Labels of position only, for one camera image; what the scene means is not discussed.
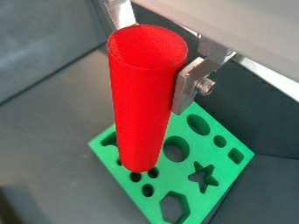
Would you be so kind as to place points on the red cylinder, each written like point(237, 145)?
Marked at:
point(146, 55)

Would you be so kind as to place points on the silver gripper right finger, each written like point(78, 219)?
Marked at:
point(193, 79)

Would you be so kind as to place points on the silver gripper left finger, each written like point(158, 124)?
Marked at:
point(121, 13)

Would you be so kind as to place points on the green foam shape board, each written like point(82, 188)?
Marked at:
point(201, 161)

